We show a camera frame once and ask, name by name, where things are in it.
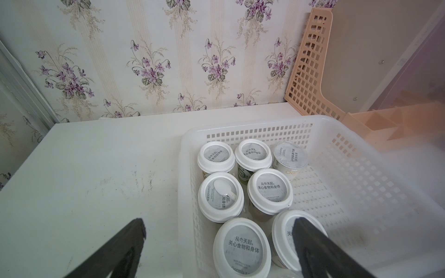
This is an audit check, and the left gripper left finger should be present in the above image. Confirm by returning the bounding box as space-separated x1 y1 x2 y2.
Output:
67 218 146 278

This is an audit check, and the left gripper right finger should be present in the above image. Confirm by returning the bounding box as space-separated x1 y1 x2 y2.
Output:
292 218 374 278

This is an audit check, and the white perforated plastic basket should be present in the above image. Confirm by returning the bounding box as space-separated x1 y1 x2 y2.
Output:
178 116 445 278

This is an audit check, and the yogurt cup back row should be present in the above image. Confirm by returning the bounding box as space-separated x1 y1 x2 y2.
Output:
197 141 236 178
213 217 272 278
268 210 328 273
272 141 309 181

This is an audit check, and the yogurt cup front row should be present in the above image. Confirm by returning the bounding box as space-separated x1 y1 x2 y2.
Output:
247 169 293 222
198 172 245 224
234 139 272 185

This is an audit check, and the yogurt cup row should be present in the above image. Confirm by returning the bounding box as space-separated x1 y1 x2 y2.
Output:
197 141 236 178
234 139 272 185
272 141 309 181
268 210 328 273
247 169 293 222
213 217 272 278
198 172 245 224

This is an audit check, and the peach plastic file organizer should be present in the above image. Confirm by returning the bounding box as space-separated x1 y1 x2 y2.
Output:
285 1 445 151

